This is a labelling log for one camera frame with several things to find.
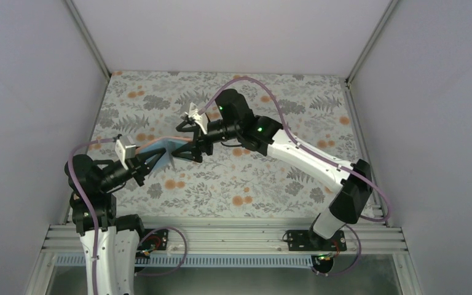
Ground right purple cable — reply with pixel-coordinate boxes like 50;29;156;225
199;76;392;278

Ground floral table mat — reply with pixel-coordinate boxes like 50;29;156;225
93;71;360;218

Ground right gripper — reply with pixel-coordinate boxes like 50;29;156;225
171;119;240;162

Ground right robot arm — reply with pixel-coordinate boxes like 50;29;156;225
172;88;372;250

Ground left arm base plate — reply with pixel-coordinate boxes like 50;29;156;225
136;229;168;257

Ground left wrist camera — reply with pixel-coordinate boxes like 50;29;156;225
114;135;136;170

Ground aluminium rail frame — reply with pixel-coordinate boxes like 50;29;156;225
42;216;409;255

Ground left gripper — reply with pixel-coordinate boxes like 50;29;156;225
97;144;164;191

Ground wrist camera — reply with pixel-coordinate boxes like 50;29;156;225
114;135;136;170
183;103;209;135

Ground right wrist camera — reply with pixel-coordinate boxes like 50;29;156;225
183;103;209;135

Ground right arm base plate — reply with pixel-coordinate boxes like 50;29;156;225
282;230;347;251

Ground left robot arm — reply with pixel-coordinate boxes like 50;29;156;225
65;147;166;294

